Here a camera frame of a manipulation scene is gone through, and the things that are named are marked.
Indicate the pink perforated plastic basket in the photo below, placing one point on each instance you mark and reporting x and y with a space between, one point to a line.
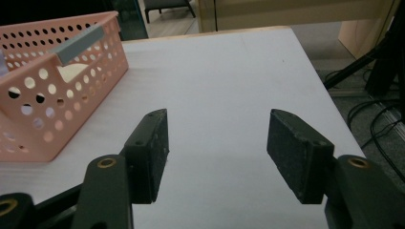
30 150

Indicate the dark grey chair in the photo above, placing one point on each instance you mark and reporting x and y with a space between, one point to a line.
165 3

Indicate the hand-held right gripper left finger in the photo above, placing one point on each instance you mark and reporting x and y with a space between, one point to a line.
148 159

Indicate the teal glass panel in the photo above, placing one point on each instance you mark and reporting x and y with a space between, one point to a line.
130 19

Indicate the white paper sheet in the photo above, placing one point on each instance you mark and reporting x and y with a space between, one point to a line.
72 72

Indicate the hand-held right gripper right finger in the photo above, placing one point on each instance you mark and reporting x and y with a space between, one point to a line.
294 159

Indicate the beige wooden desk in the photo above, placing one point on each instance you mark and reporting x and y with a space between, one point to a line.
286 12

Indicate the grey flat box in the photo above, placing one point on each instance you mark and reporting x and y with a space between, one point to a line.
79 44

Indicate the metal floor rail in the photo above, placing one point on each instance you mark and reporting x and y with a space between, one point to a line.
394 122

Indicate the black metal stand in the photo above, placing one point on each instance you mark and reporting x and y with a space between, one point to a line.
387 63

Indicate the pale blue packet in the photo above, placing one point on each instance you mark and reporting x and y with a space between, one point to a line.
2 65

